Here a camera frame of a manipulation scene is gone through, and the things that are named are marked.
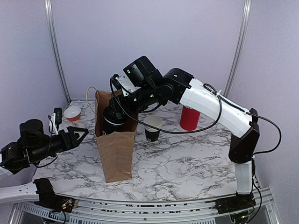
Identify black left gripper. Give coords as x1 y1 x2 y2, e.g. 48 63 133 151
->
30 126 89 163

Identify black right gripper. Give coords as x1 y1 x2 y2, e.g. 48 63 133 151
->
106 84 158 120

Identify black paper coffee cup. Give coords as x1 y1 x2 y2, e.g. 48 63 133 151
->
102 117 124 135

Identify black plastic cup lid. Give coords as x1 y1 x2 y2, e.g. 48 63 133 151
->
103 107 127 124

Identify brown paper bag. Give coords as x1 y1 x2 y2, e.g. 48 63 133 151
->
94 90 137 183

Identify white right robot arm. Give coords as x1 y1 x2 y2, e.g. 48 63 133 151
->
110 67 260 209

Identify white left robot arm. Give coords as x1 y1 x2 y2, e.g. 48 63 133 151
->
0 126 89 208

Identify orange white bowl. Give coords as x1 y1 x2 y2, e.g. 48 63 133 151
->
64 106 81 122

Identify stacked black paper cups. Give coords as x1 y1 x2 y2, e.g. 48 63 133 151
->
143 115 163 142

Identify red plastic cup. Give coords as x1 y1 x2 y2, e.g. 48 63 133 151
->
179 106 200 131

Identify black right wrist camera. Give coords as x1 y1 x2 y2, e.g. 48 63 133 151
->
112 56 162 97

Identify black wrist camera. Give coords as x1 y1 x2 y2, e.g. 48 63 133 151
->
112 56 162 97
17 107 62 147

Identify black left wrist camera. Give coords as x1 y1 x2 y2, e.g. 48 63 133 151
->
17 107 62 147

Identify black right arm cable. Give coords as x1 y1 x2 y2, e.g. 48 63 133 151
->
109 74 282 156

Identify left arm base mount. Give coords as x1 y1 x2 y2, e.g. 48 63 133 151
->
34 193 77 213

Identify aluminium front rail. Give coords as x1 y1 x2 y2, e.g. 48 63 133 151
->
8 188 281 224

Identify right aluminium frame post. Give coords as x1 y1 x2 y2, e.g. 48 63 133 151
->
223 0 252 98

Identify aluminium frame post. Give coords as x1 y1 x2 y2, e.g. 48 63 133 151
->
44 0 71 105
223 0 252 98

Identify left aluminium frame post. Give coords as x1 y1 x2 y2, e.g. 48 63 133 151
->
44 0 71 105

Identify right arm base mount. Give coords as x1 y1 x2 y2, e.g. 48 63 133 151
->
215 193 256 214

